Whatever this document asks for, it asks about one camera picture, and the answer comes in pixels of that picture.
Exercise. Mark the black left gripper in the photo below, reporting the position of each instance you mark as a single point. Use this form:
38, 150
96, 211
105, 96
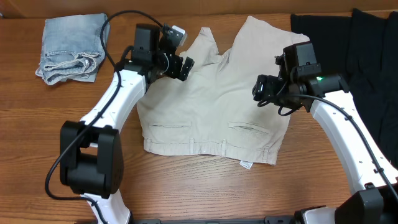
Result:
173, 71

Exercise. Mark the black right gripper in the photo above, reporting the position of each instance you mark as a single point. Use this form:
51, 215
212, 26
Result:
259, 91

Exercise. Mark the beige shorts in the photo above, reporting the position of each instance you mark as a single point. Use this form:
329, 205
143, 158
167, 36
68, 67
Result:
213, 111

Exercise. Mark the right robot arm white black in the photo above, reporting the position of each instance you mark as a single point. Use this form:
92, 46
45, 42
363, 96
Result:
372, 179

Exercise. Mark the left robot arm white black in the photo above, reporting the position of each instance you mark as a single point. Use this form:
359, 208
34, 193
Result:
92, 158

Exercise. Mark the black garment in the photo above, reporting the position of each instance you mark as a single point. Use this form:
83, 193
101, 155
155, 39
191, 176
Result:
363, 48

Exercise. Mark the folded light blue jeans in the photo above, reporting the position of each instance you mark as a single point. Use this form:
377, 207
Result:
72, 48

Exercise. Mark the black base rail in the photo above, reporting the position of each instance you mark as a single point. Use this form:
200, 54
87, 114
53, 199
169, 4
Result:
214, 221

